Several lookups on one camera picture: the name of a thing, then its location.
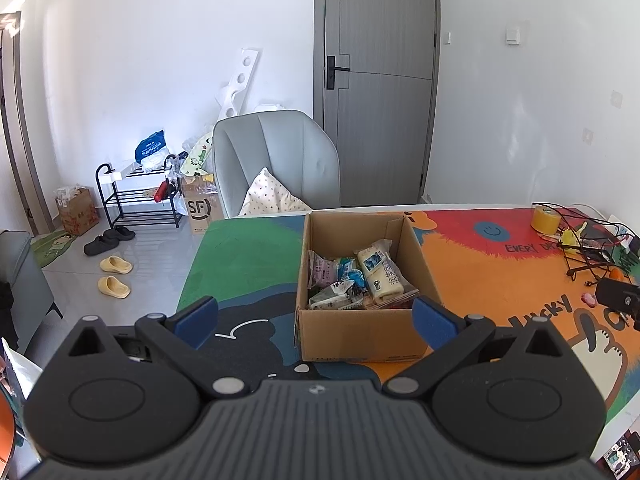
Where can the brown cardboard box with print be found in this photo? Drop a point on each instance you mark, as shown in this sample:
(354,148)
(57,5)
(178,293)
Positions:
(77,212)

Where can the grey sofa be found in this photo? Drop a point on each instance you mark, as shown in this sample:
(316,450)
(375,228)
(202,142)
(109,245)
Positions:
(25,290)

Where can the white spotted cushion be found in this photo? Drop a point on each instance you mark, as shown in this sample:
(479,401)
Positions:
(270,195)

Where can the long clear cream snack packet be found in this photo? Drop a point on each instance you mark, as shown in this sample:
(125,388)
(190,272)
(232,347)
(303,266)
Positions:
(382,275)

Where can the black folding stand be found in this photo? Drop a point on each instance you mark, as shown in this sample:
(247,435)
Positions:
(592,259)

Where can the yellow slipper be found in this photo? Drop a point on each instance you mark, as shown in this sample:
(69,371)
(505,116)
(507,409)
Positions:
(116,264)
(114,287)

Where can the tangerine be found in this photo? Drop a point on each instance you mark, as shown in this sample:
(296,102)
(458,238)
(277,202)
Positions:
(616,274)

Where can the dark printed box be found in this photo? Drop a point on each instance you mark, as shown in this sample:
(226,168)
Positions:
(620,457)

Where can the cardboard box with black logo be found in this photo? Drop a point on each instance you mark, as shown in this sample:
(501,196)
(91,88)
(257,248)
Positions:
(202,207)

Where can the black slipper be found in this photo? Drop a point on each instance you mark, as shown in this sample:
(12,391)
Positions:
(100,246)
(122,232)

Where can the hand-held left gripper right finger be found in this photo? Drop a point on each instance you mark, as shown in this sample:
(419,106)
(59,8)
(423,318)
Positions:
(432,322)

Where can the black and white snack packet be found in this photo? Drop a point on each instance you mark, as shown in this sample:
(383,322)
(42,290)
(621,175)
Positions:
(335,299)

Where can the grey upholstered chair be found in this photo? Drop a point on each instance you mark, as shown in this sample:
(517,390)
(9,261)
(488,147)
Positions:
(280,150)

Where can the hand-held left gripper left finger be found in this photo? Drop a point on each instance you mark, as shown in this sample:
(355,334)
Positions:
(197,322)

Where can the green printed bag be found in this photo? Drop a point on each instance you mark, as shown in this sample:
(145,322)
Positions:
(196,155)

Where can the pink snack packet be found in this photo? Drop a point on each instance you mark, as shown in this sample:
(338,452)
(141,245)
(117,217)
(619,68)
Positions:
(322,270)

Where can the black shoe rack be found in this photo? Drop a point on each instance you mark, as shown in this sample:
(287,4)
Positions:
(140,210)

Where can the grey door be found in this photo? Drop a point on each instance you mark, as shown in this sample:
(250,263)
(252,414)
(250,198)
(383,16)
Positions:
(380,85)

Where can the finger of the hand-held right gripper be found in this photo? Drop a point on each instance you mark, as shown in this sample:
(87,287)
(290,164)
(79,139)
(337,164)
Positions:
(620,300)

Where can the blue and white snack packet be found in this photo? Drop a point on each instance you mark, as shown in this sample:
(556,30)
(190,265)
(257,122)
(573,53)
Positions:
(350,272)

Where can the yellow plastic bag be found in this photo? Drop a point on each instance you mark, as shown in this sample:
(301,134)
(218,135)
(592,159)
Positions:
(571,237)

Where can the green floor mat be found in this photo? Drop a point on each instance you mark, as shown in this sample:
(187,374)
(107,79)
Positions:
(52,250)

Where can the white foam piece with holes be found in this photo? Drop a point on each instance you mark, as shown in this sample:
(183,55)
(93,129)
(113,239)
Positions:
(239,85)

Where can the blue and white plastic bag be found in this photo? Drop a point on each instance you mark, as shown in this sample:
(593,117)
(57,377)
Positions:
(150,147)

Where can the orange stool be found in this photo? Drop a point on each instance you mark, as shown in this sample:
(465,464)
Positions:
(5,435)

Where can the yellow tape roll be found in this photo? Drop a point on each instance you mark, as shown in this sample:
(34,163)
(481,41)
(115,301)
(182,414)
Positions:
(545,219)

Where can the brown door frame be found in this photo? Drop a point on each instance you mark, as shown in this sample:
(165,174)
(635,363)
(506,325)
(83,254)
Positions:
(20,125)

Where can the white object behind chair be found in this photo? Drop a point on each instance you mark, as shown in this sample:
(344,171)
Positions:
(269,107)

